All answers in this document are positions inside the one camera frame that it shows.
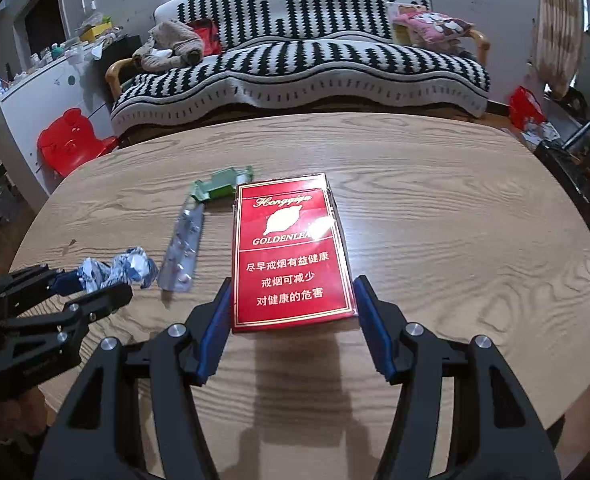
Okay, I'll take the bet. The white cabinet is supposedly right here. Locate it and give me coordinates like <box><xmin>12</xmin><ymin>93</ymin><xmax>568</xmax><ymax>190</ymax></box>
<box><xmin>0</xmin><ymin>44</ymin><xmax>112</xmax><ymax>211</ymax></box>

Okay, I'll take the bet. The red bear plastic chair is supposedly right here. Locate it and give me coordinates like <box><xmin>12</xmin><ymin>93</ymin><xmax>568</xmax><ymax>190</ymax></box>
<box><xmin>37</xmin><ymin>107</ymin><xmax>118</xmax><ymax>178</ymax></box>

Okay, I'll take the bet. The person's left hand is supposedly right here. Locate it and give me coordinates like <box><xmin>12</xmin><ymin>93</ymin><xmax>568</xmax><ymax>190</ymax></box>
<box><xmin>0</xmin><ymin>388</ymin><xmax>48</xmax><ymax>441</ymax></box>

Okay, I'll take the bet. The red backpack on sofa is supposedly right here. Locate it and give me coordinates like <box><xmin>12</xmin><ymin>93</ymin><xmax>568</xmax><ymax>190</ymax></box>
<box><xmin>189</xmin><ymin>18</ymin><xmax>223</xmax><ymax>56</ymax></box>

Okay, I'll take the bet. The yellow box on cabinet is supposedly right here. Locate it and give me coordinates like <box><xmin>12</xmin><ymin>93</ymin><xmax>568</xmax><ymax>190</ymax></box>
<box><xmin>79</xmin><ymin>22</ymin><xmax>112</xmax><ymax>42</ymax></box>

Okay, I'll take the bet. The blue white wrapper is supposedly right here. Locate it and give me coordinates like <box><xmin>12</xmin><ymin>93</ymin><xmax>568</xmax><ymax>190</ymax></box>
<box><xmin>77</xmin><ymin>247</ymin><xmax>158</xmax><ymax>292</ymax></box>

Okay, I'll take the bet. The black white striped sofa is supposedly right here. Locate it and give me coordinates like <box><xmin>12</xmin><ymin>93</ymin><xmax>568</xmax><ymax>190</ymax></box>
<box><xmin>110</xmin><ymin>0</ymin><xmax>490</xmax><ymax>136</ymax></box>

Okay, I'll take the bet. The red bag on floor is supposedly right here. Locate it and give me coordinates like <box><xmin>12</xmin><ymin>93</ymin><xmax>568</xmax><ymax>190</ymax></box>
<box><xmin>509</xmin><ymin>86</ymin><xmax>546</xmax><ymax>130</ymax></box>

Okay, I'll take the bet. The green toy car shell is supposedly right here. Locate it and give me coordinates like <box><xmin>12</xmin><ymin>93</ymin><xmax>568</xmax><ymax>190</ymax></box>
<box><xmin>191</xmin><ymin>166</ymin><xmax>254</xmax><ymax>203</ymax></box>

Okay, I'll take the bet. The red cigarette box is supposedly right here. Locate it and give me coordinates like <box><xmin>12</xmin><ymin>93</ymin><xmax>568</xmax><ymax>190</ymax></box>
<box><xmin>232</xmin><ymin>174</ymin><xmax>357</xmax><ymax>333</ymax></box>

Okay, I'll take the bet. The striped beige curtain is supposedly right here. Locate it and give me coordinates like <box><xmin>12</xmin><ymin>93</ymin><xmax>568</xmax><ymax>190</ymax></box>
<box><xmin>532</xmin><ymin>0</ymin><xmax>584</xmax><ymax>99</ymax></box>

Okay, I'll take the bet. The silver pill blister pack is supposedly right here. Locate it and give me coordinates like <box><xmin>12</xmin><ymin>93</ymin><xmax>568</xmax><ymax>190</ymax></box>
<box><xmin>157</xmin><ymin>196</ymin><xmax>205</xmax><ymax>292</ymax></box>

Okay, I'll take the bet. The beige clothing pile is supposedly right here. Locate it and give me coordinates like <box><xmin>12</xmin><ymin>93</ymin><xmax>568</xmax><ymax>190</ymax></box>
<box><xmin>132</xmin><ymin>20</ymin><xmax>205</xmax><ymax>73</ymax></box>

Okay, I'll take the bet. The pink cartoon pillow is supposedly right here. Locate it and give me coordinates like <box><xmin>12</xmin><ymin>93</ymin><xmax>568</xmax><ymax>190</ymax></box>
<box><xmin>387</xmin><ymin>1</ymin><xmax>474</xmax><ymax>53</ymax></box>

